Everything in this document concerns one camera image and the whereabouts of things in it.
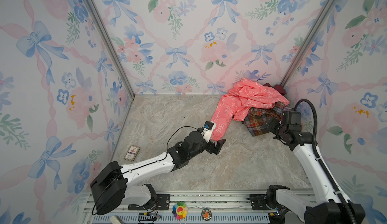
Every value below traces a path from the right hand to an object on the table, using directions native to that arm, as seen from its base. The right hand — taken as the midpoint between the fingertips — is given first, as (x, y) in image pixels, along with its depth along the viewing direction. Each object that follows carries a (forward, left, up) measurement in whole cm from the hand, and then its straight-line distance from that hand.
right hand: (273, 124), depth 79 cm
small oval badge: (-38, +35, -19) cm, 55 cm away
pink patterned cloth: (+30, +6, -9) cm, 32 cm away
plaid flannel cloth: (+11, +3, -9) cm, 14 cm away
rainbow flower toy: (-37, +48, -18) cm, 63 cm away
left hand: (-8, +29, +2) cm, 30 cm away
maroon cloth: (+40, -20, -10) cm, 46 cm away
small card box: (-10, +78, -17) cm, 81 cm away
